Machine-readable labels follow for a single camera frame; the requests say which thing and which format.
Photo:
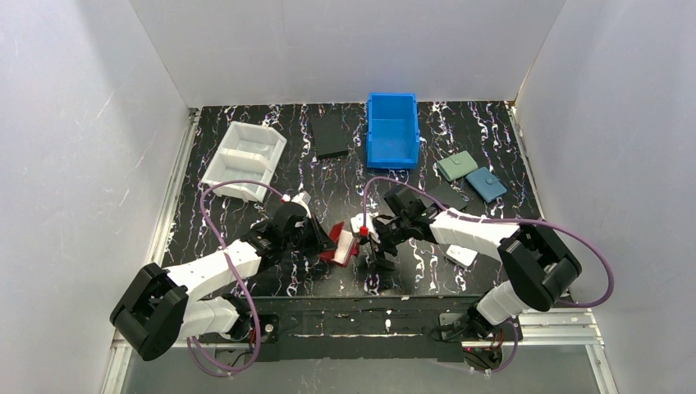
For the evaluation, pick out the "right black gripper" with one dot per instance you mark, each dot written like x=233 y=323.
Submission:
x=377 y=245

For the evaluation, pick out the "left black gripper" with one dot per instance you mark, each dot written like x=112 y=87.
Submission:
x=313 y=234

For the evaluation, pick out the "red card holder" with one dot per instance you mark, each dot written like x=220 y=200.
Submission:
x=347 y=246

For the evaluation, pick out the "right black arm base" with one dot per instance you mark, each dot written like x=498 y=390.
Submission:
x=467 y=332

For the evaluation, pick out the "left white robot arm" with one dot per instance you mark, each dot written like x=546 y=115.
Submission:
x=164 y=305

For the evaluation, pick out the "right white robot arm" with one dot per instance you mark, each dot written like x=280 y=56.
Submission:
x=538 y=264

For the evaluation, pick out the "white card holder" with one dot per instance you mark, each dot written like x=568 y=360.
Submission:
x=461 y=256

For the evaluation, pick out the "green card holder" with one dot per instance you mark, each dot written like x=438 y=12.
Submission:
x=457 y=165

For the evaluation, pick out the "blue card holder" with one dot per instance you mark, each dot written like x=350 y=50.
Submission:
x=486 y=184

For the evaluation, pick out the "black notebook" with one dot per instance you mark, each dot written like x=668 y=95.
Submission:
x=448 y=196

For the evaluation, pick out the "black foam pad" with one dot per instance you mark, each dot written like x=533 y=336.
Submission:
x=330 y=140

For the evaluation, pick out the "white divided tray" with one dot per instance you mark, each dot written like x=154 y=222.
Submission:
x=248 y=155

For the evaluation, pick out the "blue plastic bin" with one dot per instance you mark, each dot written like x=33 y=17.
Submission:
x=393 y=136

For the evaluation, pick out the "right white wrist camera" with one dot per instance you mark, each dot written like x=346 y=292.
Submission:
x=362 y=226

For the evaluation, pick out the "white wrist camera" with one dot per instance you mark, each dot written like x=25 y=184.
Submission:
x=301 y=198
x=362 y=226

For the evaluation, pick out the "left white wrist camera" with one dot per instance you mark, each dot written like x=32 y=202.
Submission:
x=301 y=198

